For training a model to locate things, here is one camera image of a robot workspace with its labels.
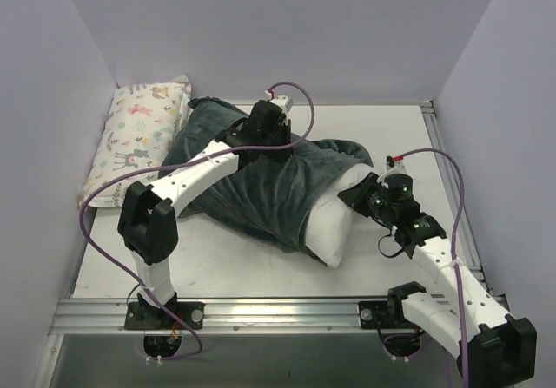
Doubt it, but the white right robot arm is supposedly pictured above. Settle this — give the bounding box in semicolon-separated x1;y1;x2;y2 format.
338;173;537;387

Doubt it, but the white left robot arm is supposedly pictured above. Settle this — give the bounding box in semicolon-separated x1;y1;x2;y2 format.
117;95;293;328

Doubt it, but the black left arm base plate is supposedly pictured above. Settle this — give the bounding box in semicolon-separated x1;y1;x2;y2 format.
123;301;205;331

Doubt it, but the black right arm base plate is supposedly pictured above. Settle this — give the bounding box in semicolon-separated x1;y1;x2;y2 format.
357;300;420;332

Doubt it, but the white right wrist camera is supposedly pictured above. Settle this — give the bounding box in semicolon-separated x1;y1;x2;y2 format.
384;155;407;176

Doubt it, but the thin black cable loop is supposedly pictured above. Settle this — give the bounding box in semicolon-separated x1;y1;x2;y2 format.
377;231;412;260

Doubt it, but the white pillow insert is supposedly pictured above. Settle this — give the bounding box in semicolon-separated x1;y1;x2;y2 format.
305;163;374;267

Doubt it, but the zebra pillowcase with grey lining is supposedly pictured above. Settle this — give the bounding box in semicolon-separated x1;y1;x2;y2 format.
161;95;375;254

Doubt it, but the floral animal print pillow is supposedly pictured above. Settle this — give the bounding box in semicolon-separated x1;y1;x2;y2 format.
79;75;191;203

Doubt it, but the aluminium front rail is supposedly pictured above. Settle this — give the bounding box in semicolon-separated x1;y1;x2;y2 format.
50;297;386;336

